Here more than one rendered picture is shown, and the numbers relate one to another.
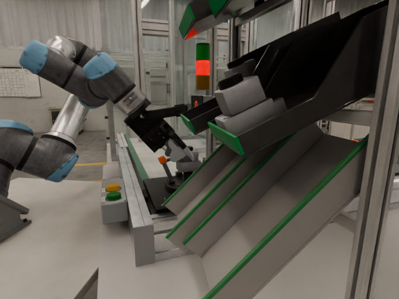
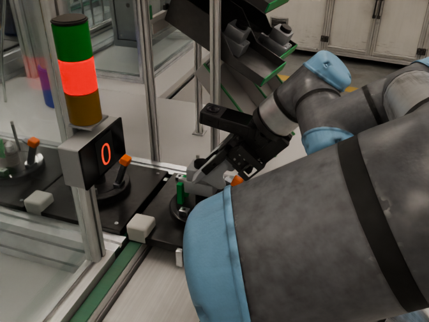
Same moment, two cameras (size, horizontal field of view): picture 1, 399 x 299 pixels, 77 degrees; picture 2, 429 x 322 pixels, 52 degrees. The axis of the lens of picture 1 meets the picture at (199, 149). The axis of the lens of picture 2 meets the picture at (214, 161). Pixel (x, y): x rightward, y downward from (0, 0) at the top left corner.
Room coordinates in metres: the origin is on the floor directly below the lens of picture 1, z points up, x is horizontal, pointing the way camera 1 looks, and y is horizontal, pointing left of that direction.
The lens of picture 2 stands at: (1.30, 0.53, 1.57)
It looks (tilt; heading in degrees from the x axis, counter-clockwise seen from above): 32 degrees down; 219
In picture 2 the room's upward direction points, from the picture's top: straight up
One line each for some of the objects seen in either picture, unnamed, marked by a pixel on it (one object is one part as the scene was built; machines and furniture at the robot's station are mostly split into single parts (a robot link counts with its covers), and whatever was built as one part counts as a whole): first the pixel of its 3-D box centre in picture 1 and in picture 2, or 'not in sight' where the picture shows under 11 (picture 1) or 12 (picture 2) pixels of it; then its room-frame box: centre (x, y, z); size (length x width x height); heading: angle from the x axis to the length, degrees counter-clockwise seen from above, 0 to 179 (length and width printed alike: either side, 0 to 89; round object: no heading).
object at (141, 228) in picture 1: (129, 180); not in sight; (0.93, 0.27, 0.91); 0.89 x 0.06 x 0.11; 20
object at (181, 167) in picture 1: (191, 158); (196, 175); (0.73, 0.02, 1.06); 0.08 x 0.04 x 0.07; 110
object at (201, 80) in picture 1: (202, 82); (83, 104); (0.94, -0.01, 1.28); 0.05 x 0.05 x 0.05
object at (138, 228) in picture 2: not in sight; (141, 228); (0.85, -0.03, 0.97); 0.05 x 0.05 x 0.04; 20
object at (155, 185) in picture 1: (188, 189); (202, 213); (0.72, 0.03, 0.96); 0.24 x 0.24 x 0.02; 20
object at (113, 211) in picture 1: (114, 197); not in sight; (0.73, 0.27, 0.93); 0.21 x 0.07 x 0.06; 20
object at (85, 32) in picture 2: (202, 53); (72, 39); (0.94, -0.01, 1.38); 0.05 x 0.05 x 0.05
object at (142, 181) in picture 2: not in sight; (97, 172); (0.81, -0.21, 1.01); 0.24 x 0.24 x 0.13; 20
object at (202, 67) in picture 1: (202, 68); (78, 73); (0.94, -0.01, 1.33); 0.05 x 0.05 x 0.05
